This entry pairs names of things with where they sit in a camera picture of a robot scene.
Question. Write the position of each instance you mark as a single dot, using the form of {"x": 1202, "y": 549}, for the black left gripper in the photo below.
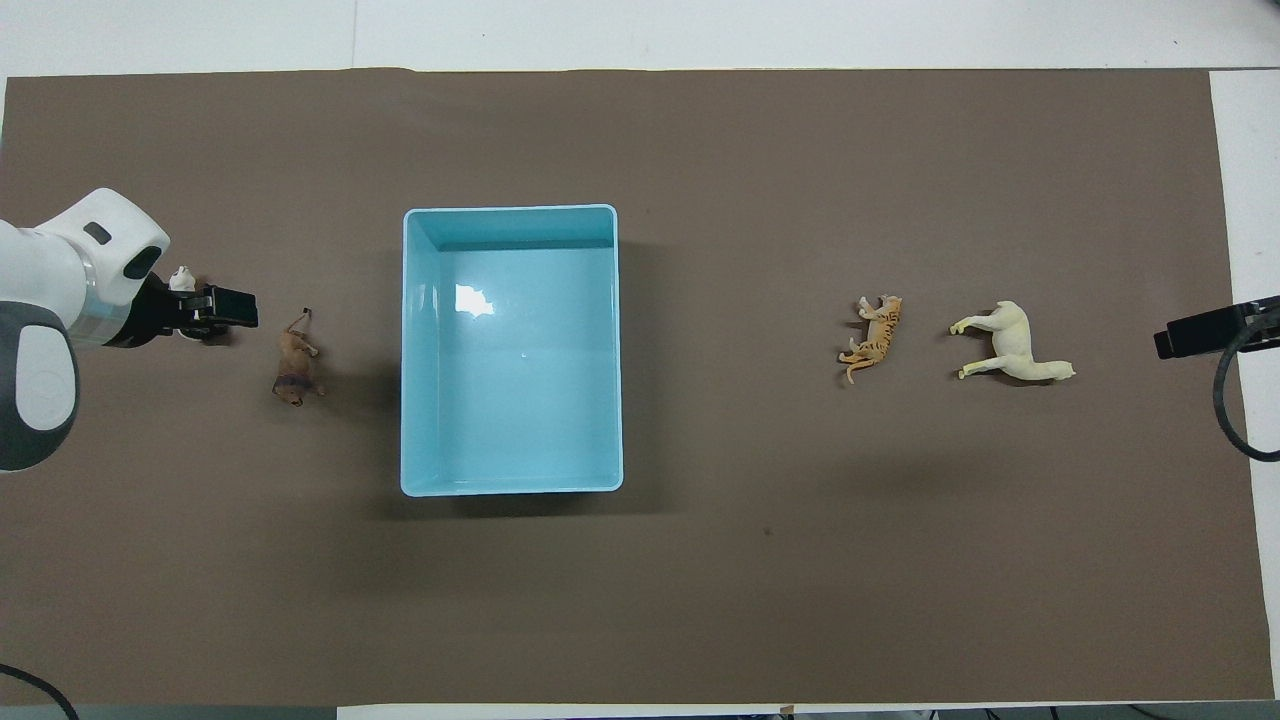
{"x": 160, "y": 310}

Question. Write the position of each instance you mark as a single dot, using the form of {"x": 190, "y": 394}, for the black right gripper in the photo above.
{"x": 1265, "y": 325}

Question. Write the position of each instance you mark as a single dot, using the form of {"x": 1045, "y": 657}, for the black and white panda toy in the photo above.
{"x": 181, "y": 279}

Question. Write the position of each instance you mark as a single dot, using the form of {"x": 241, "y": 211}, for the brown lion toy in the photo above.
{"x": 293, "y": 365}

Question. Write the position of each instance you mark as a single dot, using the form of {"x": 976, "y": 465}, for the cream horse toy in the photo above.
{"x": 1012, "y": 345}

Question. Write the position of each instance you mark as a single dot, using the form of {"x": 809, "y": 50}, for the orange striped tiger toy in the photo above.
{"x": 878, "y": 338}

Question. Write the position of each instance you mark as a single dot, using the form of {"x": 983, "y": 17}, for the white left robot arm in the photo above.
{"x": 45, "y": 290}

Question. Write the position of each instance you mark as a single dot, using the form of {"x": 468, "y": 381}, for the light blue plastic storage box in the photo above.
{"x": 510, "y": 350}

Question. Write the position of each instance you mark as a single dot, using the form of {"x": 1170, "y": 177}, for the brown paper table mat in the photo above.
{"x": 700, "y": 580}

